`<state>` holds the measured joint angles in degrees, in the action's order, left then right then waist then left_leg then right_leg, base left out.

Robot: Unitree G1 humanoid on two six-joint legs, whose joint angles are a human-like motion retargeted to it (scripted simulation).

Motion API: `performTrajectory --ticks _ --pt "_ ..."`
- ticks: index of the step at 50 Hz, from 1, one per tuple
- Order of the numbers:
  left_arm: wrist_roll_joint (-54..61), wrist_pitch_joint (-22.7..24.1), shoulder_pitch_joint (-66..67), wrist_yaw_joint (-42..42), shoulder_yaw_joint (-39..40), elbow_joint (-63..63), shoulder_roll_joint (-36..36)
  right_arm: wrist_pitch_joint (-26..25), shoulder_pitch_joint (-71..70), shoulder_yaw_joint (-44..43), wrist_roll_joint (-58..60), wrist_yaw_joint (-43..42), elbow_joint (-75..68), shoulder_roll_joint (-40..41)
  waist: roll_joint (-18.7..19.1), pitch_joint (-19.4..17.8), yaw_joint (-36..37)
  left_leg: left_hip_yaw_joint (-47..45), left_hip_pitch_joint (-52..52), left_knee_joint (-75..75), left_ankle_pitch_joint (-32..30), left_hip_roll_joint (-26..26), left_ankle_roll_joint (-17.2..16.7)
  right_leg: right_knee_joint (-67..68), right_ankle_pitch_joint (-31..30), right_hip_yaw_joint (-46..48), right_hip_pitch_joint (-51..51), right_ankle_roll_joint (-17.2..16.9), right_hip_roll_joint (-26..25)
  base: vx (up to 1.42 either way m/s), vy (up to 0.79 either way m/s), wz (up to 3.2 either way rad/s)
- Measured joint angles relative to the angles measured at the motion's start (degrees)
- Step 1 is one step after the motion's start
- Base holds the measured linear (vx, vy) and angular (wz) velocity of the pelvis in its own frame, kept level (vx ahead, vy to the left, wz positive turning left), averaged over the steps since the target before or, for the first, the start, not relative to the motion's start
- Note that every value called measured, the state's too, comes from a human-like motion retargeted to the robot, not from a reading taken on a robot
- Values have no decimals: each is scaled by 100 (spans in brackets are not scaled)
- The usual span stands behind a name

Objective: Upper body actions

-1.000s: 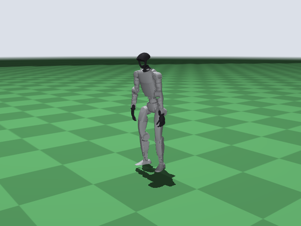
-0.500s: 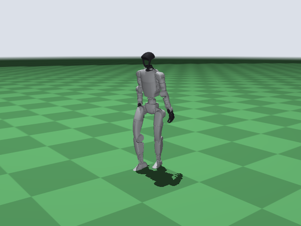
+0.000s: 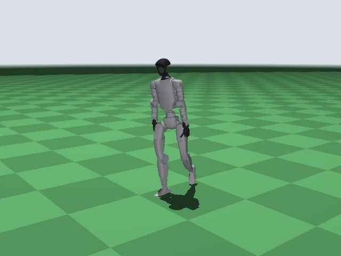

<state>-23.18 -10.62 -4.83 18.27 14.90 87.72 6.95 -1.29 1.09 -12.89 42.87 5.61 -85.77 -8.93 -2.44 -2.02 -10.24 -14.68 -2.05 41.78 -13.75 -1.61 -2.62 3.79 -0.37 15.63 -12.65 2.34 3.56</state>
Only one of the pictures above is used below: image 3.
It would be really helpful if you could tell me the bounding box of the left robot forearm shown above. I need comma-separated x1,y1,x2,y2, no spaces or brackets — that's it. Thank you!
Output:
179,100,189,126

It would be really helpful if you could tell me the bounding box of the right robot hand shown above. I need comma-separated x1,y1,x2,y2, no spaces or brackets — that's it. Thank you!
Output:
152,119,157,131

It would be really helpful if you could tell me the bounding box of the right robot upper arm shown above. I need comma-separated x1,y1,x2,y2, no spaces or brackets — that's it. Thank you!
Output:
150,81,159,107

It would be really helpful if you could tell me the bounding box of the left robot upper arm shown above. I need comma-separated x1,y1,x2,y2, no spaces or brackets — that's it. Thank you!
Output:
172,79,184,108

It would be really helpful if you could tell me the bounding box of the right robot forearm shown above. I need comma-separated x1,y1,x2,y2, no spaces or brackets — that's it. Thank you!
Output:
151,105,158,122

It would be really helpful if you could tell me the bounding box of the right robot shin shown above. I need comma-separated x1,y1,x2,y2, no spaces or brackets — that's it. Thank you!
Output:
157,158,168,190

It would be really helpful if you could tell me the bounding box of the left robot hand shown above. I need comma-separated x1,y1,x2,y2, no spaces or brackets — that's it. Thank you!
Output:
180,122,190,138

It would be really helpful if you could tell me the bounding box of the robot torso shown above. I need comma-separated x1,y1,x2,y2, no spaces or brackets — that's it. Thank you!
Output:
155,76,179,129

